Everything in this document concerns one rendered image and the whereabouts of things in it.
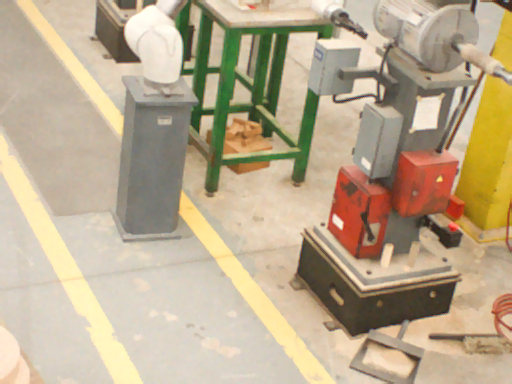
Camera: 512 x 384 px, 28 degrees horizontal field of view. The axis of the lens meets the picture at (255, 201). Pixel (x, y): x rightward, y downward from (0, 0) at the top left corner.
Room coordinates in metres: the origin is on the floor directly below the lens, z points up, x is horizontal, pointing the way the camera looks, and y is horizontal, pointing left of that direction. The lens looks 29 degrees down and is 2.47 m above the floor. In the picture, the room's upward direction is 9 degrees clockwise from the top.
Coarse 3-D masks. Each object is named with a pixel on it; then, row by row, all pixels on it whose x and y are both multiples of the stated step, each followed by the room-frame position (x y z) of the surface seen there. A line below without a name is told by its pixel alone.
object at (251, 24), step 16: (192, 0) 4.78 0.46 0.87; (208, 0) 4.64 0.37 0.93; (224, 0) 4.67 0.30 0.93; (224, 16) 4.45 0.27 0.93; (240, 16) 4.48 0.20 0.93; (256, 16) 4.52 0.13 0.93; (272, 16) 4.56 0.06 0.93; (288, 16) 4.59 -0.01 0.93; (304, 16) 4.63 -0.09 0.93; (240, 32) 4.43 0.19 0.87; (256, 32) 4.48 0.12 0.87; (272, 32) 4.52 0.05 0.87; (288, 32) 4.56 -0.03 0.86; (304, 32) 4.61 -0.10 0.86; (192, 112) 4.94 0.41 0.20; (208, 112) 4.99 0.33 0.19; (240, 112) 5.09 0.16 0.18; (256, 112) 5.11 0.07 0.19; (192, 128) 4.72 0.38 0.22; (272, 128) 4.94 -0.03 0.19; (288, 144) 4.78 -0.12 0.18; (224, 160) 4.44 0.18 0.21; (240, 160) 4.48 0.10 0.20; (256, 160) 4.53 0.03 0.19; (272, 160) 4.58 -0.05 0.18
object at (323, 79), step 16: (320, 48) 3.76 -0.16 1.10; (336, 48) 3.74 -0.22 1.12; (352, 48) 3.78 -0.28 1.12; (320, 64) 3.74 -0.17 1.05; (336, 64) 3.75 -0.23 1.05; (352, 64) 3.79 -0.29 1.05; (320, 80) 3.72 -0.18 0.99; (336, 80) 3.75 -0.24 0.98; (352, 80) 3.79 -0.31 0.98; (368, 96) 3.73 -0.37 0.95
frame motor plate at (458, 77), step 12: (384, 48) 3.82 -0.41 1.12; (396, 60) 3.72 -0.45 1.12; (408, 72) 3.64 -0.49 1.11; (420, 72) 3.63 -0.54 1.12; (432, 72) 3.65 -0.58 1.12; (444, 72) 3.67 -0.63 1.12; (456, 72) 3.69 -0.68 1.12; (420, 84) 3.57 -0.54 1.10; (432, 84) 3.55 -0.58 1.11; (444, 84) 3.58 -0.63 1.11; (456, 84) 3.61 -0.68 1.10; (468, 84) 3.64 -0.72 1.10
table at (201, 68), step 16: (208, 16) 4.96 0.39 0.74; (208, 32) 4.96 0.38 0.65; (208, 48) 4.97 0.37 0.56; (208, 64) 5.60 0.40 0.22; (272, 64) 5.22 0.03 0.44; (192, 80) 4.99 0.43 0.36; (240, 80) 5.51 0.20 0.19; (272, 80) 5.20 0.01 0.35; (272, 96) 5.20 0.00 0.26; (272, 112) 5.21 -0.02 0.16; (192, 144) 4.96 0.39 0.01
